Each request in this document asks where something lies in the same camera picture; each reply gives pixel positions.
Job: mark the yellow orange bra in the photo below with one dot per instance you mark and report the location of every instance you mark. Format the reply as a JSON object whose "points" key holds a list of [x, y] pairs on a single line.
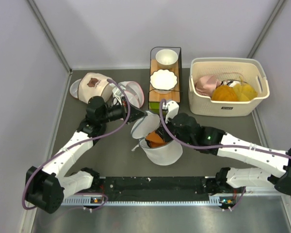
{"points": [[224, 93]]}

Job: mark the pink-trimmed mesh laundry bag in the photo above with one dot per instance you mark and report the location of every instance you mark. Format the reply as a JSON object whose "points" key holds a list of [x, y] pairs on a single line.
{"points": [[134, 95]]}

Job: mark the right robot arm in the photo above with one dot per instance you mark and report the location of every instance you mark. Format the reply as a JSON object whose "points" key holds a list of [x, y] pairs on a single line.
{"points": [[269, 167]]}

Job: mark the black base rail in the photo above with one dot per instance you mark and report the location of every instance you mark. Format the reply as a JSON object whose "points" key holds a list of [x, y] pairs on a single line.
{"points": [[196, 184]]}

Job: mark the slotted cable duct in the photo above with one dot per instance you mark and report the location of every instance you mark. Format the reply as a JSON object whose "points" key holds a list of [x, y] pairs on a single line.
{"points": [[96, 201]]}

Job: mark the pink garment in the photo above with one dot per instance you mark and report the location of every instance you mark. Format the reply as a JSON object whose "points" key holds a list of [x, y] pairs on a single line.
{"points": [[206, 85]]}

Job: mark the cream plastic laundry basket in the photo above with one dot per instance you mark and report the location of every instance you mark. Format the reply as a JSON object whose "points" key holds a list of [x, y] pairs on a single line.
{"points": [[248, 70]]}

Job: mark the black wire wooden rack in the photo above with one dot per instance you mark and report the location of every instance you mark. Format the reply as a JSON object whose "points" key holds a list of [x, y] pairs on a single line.
{"points": [[176, 93]]}

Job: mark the white round bowl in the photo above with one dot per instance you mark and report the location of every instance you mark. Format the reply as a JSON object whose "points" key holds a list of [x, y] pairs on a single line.
{"points": [[166, 58]]}

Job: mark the yellow garment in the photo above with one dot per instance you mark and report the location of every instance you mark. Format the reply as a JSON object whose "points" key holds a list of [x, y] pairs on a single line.
{"points": [[244, 92]]}

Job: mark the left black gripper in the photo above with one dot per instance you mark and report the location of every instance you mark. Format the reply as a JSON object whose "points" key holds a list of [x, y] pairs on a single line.
{"points": [[136, 113]]}

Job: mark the beige bear cap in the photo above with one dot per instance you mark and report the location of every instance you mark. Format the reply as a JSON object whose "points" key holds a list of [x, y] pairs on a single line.
{"points": [[91, 85]]}

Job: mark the black white striped garment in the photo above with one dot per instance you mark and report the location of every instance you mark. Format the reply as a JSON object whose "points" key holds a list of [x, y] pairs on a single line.
{"points": [[230, 83]]}

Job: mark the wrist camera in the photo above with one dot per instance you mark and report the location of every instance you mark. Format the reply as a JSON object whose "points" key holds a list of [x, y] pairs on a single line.
{"points": [[118, 96], [169, 109]]}

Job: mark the white mesh laundry bag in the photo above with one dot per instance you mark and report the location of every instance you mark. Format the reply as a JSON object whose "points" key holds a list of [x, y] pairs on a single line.
{"points": [[163, 155]]}

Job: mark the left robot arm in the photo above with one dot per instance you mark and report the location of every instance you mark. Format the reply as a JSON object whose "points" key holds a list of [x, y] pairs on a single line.
{"points": [[47, 186]]}

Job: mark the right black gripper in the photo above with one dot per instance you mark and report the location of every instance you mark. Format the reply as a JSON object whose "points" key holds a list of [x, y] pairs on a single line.
{"points": [[164, 134]]}

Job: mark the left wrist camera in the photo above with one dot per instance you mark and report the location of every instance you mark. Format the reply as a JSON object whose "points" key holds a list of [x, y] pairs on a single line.
{"points": [[118, 96]]}

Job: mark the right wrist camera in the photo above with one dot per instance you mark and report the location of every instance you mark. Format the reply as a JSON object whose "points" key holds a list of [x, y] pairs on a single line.
{"points": [[169, 109]]}

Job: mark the white scalloped plate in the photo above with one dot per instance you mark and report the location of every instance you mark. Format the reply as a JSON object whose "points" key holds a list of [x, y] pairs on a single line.
{"points": [[163, 80]]}

